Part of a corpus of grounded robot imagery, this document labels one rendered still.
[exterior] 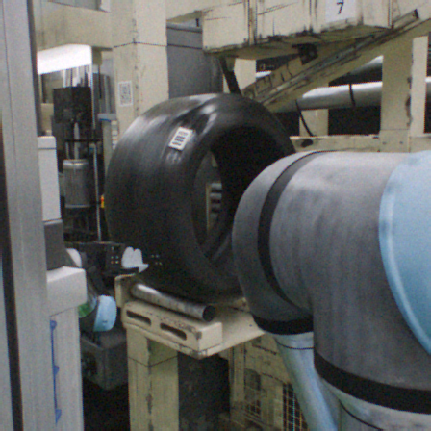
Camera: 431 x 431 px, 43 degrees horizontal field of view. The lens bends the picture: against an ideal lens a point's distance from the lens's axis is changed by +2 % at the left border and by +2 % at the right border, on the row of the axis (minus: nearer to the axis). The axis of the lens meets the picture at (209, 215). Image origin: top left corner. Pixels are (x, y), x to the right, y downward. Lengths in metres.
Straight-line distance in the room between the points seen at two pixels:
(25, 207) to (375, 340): 0.25
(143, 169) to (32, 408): 0.99
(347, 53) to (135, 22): 0.63
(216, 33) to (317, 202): 1.55
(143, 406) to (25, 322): 1.56
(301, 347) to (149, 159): 0.98
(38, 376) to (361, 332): 0.25
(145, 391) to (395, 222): 1.70
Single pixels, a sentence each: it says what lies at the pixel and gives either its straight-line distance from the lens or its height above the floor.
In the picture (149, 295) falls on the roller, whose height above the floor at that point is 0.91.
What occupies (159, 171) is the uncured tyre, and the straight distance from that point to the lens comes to 1.35.
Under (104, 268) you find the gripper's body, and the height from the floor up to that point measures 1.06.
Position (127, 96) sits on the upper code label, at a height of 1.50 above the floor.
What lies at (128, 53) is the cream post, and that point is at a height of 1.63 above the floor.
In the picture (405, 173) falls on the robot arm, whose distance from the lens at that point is 0.31.
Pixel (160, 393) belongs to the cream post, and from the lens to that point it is 1.96.
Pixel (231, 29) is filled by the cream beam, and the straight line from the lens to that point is 1.81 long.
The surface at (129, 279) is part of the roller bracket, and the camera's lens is 1.72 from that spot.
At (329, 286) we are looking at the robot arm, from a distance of 0.32.
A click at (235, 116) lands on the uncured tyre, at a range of 1.47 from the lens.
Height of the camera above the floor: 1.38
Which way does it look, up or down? 8 degrees down
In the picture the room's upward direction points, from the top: 1 degrees counter-clockwise
